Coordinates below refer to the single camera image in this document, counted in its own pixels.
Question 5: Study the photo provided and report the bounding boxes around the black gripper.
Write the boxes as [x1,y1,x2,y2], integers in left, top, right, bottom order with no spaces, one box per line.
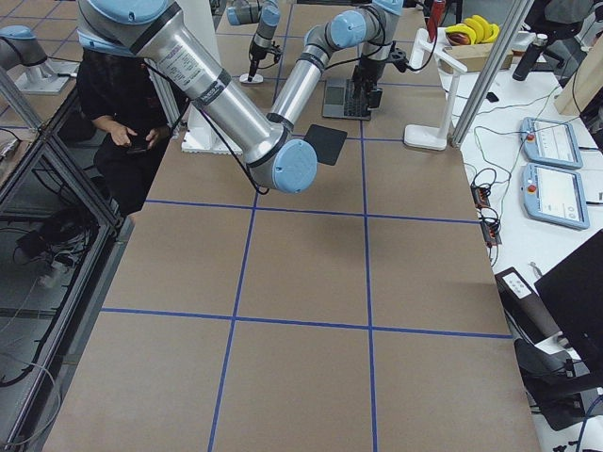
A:
[352,56,386,111]
[247,33,273,81]

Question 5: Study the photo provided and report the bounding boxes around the white computer mouse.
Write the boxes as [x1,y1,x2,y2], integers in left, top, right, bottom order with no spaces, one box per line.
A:
[239,73,264,85]

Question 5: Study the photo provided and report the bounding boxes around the silver grey laptop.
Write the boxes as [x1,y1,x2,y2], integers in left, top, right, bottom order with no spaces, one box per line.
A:
[322,78,371,121]

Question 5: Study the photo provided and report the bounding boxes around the black mouse pad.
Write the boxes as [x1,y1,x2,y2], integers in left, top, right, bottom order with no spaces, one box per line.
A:
[303,124,348,166]

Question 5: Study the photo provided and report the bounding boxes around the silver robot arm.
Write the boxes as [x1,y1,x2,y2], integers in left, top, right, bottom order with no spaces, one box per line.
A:
[77,1,403,193]
[225,1,282,84]

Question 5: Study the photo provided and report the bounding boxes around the white desk lamp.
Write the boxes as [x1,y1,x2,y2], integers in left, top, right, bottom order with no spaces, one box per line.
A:
[403,27,468,152]

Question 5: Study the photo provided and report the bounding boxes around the yellow bananas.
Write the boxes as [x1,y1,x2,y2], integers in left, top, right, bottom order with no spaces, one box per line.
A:
[445,15,500,46]

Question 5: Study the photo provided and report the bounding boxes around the seated person in black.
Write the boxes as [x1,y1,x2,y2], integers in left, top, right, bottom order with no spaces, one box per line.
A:
[76,49,172,217]

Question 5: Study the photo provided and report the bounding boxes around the black water bottle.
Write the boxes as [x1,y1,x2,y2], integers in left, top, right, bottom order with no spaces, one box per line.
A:
[513,34,548,81]

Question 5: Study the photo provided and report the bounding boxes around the orange circuit board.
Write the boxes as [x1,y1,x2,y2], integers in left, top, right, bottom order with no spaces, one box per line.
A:
[470,185,501,248]

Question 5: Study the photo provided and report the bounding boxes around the upper blue teach pendant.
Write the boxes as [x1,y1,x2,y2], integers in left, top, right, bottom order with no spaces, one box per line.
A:
[519,117,583,170]

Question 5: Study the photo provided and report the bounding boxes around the blue teach pendant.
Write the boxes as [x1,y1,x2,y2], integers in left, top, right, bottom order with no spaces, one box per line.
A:
[519,117,583,170]
[521,163,590,231]

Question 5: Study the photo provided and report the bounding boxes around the lower blue teach pendant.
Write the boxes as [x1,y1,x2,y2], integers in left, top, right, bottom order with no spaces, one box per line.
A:
[521,163,590,231]

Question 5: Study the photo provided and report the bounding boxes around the black monitor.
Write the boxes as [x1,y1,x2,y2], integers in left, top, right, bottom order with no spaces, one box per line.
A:
[535,232,602,370]

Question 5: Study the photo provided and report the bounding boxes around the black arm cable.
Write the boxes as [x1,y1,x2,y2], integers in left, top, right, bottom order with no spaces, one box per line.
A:
[140,27,439,196]

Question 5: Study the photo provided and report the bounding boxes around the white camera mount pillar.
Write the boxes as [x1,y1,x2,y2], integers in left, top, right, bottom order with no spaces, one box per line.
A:
[178,0,228,153]

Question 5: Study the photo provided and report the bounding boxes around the aluminium frame post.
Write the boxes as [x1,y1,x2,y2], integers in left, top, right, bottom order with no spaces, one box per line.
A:
[449,0,533,148]

